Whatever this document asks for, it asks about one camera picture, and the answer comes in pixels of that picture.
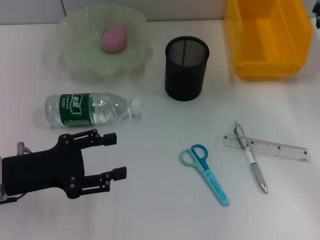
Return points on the clear plastic ruler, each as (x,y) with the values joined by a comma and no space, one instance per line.
(275,148)

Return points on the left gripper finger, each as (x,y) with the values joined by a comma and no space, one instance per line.
(118,173)

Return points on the black mesh pen holder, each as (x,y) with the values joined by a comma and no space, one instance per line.
(185,80)

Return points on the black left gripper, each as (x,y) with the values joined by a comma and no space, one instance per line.
(37,170)

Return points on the white grey pen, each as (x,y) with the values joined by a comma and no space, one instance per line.
(251,157)

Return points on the yellow plastic bin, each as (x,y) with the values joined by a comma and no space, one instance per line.
(270,45)

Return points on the water bottle green label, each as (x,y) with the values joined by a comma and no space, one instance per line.
(75,110)

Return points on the blue scissors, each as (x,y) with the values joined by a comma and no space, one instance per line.
(212,182)

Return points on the translucent green fruit plate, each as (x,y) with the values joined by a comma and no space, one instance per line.
(82,50)

